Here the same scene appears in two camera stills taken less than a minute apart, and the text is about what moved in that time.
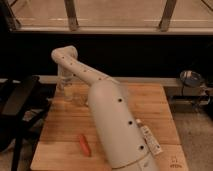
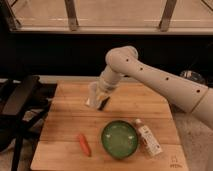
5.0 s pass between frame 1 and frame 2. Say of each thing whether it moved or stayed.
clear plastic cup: moved
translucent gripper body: moved
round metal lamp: stayed
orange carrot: stayed
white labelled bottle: stayed
